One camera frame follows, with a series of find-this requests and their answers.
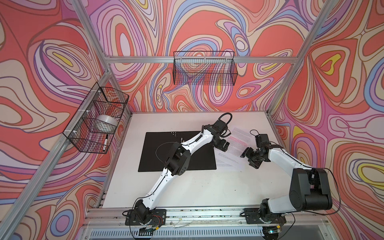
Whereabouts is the teal file folder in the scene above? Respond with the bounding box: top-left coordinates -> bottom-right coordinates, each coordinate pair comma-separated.
138,131 -> 217,172

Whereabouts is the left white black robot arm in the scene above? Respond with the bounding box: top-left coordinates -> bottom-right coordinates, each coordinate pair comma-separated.
130,120 -> 230,225

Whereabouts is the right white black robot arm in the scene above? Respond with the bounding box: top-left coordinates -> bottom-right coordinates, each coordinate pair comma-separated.
241,142 -> 333,223

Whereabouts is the black white marker pen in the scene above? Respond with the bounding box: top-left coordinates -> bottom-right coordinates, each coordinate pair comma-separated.
103,134 -> 109,152

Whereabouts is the silver tape roll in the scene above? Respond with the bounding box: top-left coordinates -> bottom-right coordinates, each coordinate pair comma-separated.
91,115 -> 118,134

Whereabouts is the white ventilation grille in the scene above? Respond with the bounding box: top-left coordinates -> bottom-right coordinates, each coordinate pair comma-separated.
85,227 -> 265,240

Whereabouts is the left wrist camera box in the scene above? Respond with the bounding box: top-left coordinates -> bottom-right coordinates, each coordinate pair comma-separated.
213,120 -> 228,135

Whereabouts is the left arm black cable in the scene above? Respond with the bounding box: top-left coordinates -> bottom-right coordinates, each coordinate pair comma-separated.
217,112 -> 234,125

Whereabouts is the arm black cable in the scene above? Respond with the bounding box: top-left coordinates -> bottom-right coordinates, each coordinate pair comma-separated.
217,112 -> 234,125
293,167 -> 342,217

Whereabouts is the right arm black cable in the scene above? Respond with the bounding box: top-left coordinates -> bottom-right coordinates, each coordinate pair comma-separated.
293,167 -> 342,217

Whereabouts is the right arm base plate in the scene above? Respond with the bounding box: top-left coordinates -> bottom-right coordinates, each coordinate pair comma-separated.
240,208 -> 287,225

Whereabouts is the back black wire basket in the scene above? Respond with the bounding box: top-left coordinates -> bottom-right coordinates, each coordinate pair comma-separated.
173,50 -> 238,86

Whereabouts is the black wire basket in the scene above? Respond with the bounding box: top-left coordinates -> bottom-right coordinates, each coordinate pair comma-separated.
173,50 -> 238,86
63,83 -> 129,154

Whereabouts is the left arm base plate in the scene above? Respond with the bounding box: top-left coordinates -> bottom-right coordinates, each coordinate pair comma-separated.
122,209 -> 167,227

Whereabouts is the left black wire basket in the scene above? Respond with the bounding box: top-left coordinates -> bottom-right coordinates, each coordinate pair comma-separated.
63,83 -> 129,154

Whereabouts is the aluminium front rail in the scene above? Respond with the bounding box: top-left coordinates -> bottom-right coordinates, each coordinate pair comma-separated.
82,205 -> 331,228

